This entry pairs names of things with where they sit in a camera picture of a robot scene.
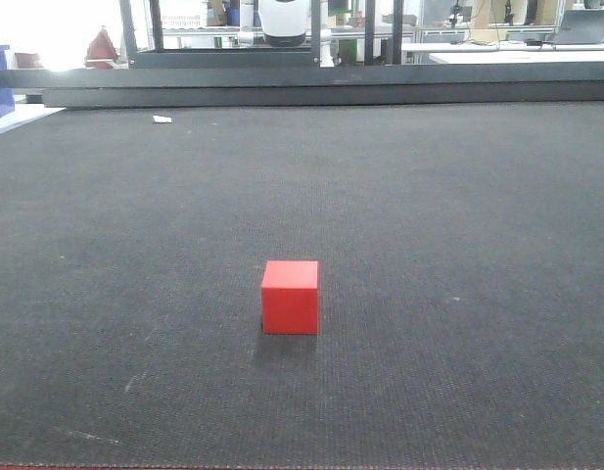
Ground red magnetic cube block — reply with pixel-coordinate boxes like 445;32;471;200
261;260;319;335

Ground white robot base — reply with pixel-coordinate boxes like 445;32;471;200
238;0;332;48

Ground dark grey carpet mat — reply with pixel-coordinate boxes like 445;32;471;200
0;103;604;469

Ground white background table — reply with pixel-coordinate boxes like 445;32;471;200
401;42;604;65

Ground red pointed object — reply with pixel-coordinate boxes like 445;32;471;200
84;26;118;70

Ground long dark platform beam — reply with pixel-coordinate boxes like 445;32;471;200
0;62;604;109

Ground grey laptop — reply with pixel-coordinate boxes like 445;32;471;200
552;10;604;45

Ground black metal frame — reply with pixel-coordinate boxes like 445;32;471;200
118;0;405;71

